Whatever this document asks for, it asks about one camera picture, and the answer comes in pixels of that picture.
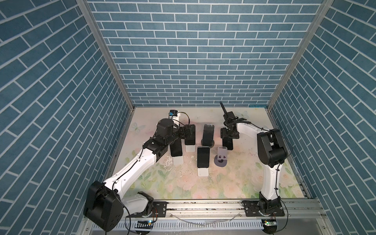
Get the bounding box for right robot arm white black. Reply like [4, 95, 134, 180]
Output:
[220, 106, 288, 216]

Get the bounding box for white stand far left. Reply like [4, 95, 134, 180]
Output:
[173, 156, 184, 165]

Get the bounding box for black phone cracked screen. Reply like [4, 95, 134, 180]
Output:
[222, 138, 234, 151]

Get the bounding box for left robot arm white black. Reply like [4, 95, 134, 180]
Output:
[83, 118, 195, 232]

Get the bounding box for left controller board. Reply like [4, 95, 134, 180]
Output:
[134, 221, 154, 235]

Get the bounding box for left aluminium corner post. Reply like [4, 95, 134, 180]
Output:
[76, 0, 135, 112]

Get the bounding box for right aluminium corner post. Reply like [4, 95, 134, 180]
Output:
[266, 0, 334, 111]

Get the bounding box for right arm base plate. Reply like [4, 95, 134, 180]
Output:
[240, 199, 285, 217]

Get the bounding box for black phone pink edge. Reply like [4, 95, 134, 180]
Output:
[184, 124, 196, 146]

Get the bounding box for white vented cable duct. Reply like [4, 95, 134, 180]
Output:
[113, 219, 263, 232]

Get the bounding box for black phone far left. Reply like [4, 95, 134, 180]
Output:
[169, 139, 183, 157]

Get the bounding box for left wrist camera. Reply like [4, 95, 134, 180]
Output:
[168, 110, 179, 120]

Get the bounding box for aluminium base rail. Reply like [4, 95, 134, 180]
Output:
[79, 199, 330, 235]

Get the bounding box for right controller board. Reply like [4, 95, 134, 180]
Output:
[261, 219, 278, 235]

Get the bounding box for white stand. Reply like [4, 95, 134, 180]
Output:
[173, 156, 184, 165]
[185, 145, 196, 153]
[197, 168, 209, 177]

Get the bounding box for white stand back middle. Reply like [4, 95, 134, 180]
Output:
[185, 145, 196, 153]

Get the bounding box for dark round phone stand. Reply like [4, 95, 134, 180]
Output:
[201, 140, 215, 148]

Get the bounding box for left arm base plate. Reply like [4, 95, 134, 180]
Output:
[130, 201, 168, 218]

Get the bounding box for white stand front middle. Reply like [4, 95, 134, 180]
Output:
[197, 168, 209, 177]

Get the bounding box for black phone teal edge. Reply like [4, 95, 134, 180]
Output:
[197, 146, 210, 168]

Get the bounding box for controller board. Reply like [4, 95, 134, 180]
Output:
[134, 221, 154, 235]
[261, 219, 278, 235]

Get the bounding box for black phone on round stand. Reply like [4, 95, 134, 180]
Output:
[202, 124, 214, 145]

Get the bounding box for aluminium corner post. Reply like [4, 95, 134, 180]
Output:
[76, 0, 135, 112]
[266, 0, 334, 111]

